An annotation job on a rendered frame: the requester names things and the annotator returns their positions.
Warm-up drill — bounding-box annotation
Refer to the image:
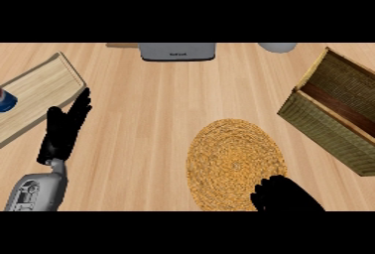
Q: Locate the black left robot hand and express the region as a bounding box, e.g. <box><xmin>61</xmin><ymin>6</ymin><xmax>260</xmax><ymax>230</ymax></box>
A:
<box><xmin>36</xmin><ymin>86</ymin><xmax>95</xmax><ymax>166</ymax></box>

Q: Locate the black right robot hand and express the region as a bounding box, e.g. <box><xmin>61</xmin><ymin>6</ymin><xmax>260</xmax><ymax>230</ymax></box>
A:
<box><xmin>250</xmin><ymin>175</ymin><xmax>327</xmax><ymax>212</ymax></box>

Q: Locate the round woven yellow placemat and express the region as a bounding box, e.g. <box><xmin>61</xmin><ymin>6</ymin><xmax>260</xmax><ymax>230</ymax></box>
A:
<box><xmin>185</xmin><ymin>118</ymin><xmax>288</xmax><ymax>212</ymax></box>

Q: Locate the olive wicker basket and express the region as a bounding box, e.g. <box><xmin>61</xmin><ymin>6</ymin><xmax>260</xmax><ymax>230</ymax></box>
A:
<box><xmin>276</xmin><ymin>46</ymin><xmax>375</xmax><ymax>178</ymax></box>

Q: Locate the pale wooden cutting board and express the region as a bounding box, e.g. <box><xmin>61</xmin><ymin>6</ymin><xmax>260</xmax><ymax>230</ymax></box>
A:
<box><xmin>0</xmin><ymin>51</ymin><xmax>89</xmax><ymax>149</ymax></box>

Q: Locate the blue can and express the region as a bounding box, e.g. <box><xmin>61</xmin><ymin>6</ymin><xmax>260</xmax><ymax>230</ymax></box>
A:
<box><xmin>0</xmin><ymin>87</ymin><xmax>20</xmax><ymax>113</ymax></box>

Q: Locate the grey appliance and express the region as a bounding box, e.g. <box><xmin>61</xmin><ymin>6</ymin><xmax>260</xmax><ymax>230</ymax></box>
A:
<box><xmin>136</xmin><ymin>43</ymin><xmax>217</xmax><ymax>63</ymax></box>

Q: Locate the pale grey round object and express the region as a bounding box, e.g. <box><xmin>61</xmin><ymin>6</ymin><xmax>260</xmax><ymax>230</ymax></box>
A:
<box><xmin>259</xmin><ymin>43</ymin><xmax>299</xmax><ymax>55</ymax></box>

